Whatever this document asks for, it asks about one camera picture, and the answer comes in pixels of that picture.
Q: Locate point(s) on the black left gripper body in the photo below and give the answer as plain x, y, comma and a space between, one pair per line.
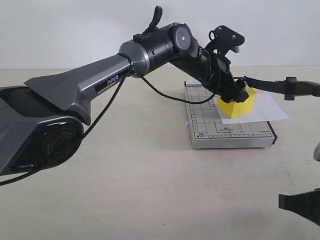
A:
212, 73

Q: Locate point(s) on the grey paper cutter base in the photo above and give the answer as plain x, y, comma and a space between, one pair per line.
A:
207, 131

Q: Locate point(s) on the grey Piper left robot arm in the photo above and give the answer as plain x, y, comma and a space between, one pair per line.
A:
41, 121

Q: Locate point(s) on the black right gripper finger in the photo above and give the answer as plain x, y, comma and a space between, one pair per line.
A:
306, 204

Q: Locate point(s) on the black cutter blade arm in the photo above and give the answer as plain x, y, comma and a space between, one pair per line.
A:
291, 87

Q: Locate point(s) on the yellow cube block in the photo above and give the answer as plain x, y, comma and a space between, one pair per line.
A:
234, 109

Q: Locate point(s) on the white paper sheet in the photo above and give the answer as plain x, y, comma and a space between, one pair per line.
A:
263, 109

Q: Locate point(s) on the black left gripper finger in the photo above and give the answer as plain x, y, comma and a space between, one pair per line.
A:
241, 96
226, 97

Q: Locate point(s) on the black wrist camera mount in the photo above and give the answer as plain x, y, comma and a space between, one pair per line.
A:
222, 40

